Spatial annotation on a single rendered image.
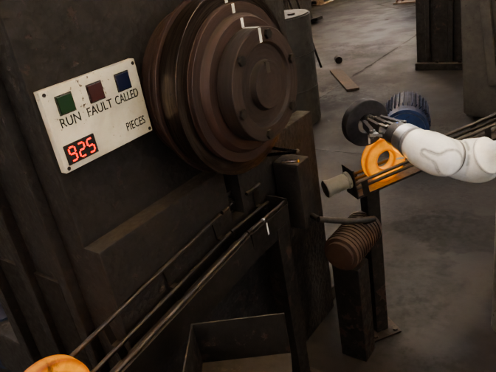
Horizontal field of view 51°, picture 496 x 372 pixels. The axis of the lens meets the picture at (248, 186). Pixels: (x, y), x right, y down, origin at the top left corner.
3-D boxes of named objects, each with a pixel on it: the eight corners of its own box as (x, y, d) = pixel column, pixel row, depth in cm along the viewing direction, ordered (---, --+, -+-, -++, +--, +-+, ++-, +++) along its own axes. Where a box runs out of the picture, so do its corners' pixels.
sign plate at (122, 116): (60, 173, 111) (32, 92, 104) (147, 129, 129) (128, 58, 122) (67, 173, 110) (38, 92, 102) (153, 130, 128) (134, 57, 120)
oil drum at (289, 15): (240, 131, 443) (221, 24, 405) (277, 108, 484) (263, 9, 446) (299, 136, 408) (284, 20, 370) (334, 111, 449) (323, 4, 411)
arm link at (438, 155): (393, 158, 143) (427, 167, 148) (428, 179, 129) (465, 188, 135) (408, 121, 139) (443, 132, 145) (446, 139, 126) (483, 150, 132)
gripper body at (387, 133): (390, 153, 149) (373, 142, 157) (415, 145, 151) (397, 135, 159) (390, 129, 145) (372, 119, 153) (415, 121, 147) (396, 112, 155)
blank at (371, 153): (359, 181, 176) (364, 184, 173) (362, 137, 170) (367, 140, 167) (398, 175, 180) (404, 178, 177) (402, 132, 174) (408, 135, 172)
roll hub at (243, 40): (229, 156, 126) (206, 42, 115) (288, 117, 146) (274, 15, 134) (246, 159, 123) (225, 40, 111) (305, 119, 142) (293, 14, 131)
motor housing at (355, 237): (334, 357, 192) (319, 235, 170) (359, 321, 208) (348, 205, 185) (367, 369, 185) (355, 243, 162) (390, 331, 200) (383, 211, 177)
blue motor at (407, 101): (382, 160, 341) (379, 111, 327) (386, 129, 390) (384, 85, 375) (432, 158, 332) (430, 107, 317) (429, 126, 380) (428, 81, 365)
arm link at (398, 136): (428, 154, 146) (415, 147, 152) (429, 124, 142) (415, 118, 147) (401, 163, 144) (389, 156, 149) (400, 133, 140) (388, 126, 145)
